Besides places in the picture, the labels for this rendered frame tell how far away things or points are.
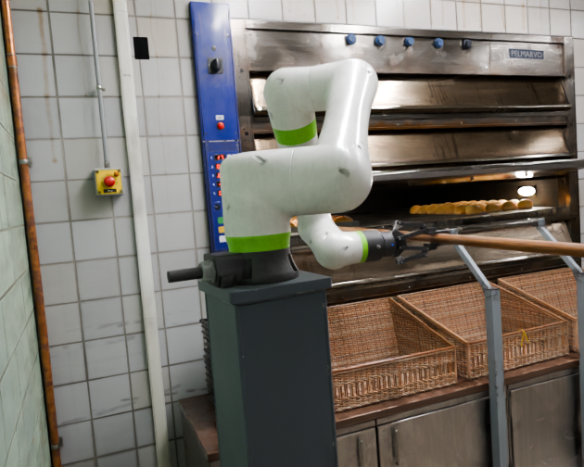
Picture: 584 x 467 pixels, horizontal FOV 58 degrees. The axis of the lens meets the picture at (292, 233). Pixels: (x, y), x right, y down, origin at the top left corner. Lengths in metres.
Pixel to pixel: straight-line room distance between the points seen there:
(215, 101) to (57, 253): 0.84
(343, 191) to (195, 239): 1.32
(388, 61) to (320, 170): 1.74
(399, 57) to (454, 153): 0.53
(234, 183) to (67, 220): 1.24
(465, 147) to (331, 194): 1.91
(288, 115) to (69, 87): 1.07
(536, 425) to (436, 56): 1.72
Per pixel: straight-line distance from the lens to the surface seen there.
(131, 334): 2.21
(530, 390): 2.44
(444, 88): 2.80
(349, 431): 1.98
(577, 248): 1.29
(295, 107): 1.34
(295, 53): 2.44
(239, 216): 0.99
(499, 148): 2.95
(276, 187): 0.97
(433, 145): 2.71
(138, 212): 2.14
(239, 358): 0.97
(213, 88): 2.23
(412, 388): 2.12
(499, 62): 3.06
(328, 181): 0.94
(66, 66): 2.21
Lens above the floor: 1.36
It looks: 4 degrees down
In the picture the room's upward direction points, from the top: 4 degrees counter-clockwise
